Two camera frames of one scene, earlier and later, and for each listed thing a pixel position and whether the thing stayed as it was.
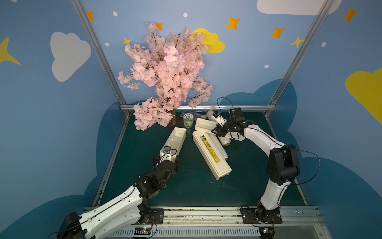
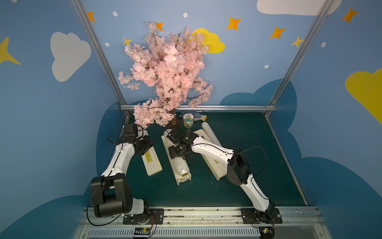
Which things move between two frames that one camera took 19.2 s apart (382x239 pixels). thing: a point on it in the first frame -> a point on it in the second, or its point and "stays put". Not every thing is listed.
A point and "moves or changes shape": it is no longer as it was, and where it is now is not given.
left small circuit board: [142, 231] stays put
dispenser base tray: [174, 141] moves or changes shape
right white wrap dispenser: [219, 167] stays put
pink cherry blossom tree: [174, 63] stays put
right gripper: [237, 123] -> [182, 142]
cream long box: [203, 125] -> [151, 162]
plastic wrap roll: [226, 141] -> [181, 166]
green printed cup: [188, 118] stays put
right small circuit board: [266, 232] stays put
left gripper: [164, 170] -> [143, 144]
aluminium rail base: [226, 222] stays put
